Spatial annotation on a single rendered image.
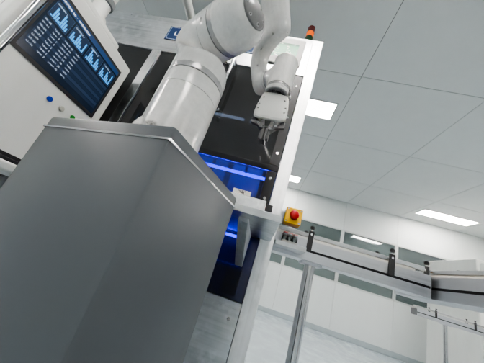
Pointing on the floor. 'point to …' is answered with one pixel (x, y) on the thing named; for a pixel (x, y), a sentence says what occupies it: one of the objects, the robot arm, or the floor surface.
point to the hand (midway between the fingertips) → (263, 136)
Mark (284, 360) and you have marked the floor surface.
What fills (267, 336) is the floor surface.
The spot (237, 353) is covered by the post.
